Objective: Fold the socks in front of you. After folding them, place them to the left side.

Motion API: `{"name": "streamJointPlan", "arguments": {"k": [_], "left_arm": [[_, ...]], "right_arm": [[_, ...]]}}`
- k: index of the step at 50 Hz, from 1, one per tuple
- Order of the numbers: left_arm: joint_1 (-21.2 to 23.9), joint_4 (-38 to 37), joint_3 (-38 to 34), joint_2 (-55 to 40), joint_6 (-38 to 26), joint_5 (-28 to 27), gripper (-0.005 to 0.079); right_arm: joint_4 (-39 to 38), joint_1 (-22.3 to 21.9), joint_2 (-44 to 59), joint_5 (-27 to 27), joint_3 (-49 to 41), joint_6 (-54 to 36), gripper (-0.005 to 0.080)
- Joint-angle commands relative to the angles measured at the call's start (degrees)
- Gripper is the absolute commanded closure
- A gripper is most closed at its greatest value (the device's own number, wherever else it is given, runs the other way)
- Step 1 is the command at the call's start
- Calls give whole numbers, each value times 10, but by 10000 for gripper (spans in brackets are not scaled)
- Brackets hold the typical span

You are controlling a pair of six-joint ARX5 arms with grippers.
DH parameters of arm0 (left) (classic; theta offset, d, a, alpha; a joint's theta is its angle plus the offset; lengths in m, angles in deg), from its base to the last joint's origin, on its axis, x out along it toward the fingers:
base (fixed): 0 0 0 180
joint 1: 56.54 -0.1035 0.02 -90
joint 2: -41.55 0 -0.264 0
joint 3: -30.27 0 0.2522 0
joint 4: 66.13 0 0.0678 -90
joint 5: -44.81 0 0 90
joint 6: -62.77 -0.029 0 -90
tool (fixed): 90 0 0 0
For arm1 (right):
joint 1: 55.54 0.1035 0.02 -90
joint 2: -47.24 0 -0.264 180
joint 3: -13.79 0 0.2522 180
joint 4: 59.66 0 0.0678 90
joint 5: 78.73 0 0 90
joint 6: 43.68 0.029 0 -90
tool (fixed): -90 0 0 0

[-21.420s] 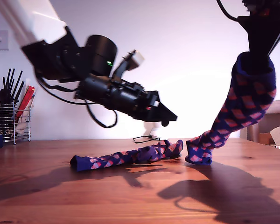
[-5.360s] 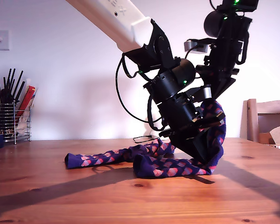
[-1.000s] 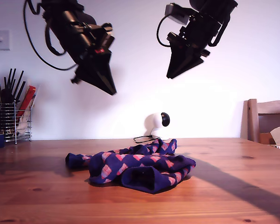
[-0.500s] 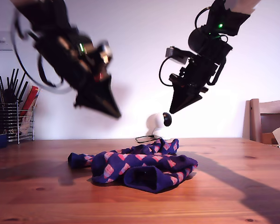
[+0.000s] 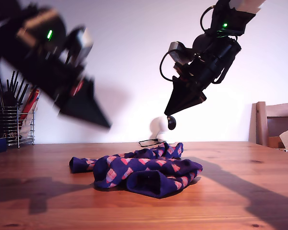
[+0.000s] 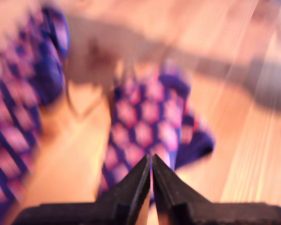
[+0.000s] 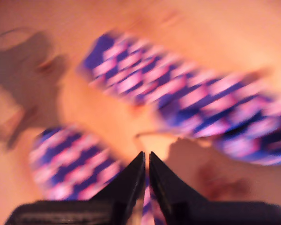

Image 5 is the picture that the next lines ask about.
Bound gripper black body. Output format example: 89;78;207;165
174;54;223;92

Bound purple pink patterned sock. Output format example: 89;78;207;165
93;154;204;199
69;141;184;174

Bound red chopstick packet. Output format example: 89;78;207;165
19;89;40;120

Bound wooden chair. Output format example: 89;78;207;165
249;101;288;147

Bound black chopstick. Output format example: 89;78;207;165
17;76;29;106
13;70;20;99
0;78;5;107

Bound black round kitchen utensil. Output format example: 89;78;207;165
4;91;16;108

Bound cardboard box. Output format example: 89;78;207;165
267;136;286;149

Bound thick black sleeved cable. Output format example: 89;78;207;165
212;66;229;84

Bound thin black camera cable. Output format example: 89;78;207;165
159;51;183;82

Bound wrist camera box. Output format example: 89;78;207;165
167;41;195;65
67;25;95;64

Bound white security camera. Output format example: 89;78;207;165
150;115;178;144

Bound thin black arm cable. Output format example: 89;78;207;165
200;6;218;33

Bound black security camera cable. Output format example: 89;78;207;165
138;138;162;148

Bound chrome wire utensil caddy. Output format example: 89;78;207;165
0;106;36;148

